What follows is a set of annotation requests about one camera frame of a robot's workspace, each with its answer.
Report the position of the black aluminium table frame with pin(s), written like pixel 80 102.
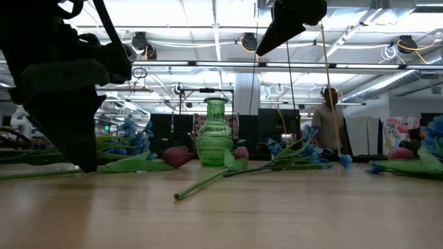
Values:
pixel 363 158

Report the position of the bright floral patterned cloth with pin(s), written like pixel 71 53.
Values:
pixel 394 131

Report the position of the person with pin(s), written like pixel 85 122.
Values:
pixel 325 124
pixel 416 136

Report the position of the long ceiling light bar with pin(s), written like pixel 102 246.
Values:
pixel 221 64

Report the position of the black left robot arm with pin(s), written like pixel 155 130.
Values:
pixel 27 10

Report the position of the black gantry frame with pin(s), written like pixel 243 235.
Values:
pixel 207 90

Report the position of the blue artificial flower spray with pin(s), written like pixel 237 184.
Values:
pixel 345 161
pixel 138 140
pixel 432 133

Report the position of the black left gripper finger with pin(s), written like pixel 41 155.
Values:
pixel 72 131

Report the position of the black partition panel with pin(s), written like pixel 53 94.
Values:
pixel 270 124
pixel 161 131
pixel 347 138

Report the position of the dark red artificial tulip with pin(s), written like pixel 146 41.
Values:
pixel 399 154
pixel 241 153
pixel 177 156

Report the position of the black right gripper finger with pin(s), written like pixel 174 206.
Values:
pixel 277 31

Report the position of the white pillar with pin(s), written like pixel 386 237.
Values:
pixel 244 93

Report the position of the dark floral cloth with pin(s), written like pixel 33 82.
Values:
pixel 233 124

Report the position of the white hanging cloth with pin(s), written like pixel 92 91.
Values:
pixel 361 135

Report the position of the silver ventilation duct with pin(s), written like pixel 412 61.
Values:
pixel 387 83

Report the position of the green glass vase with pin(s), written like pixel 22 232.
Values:
pixel 214 138

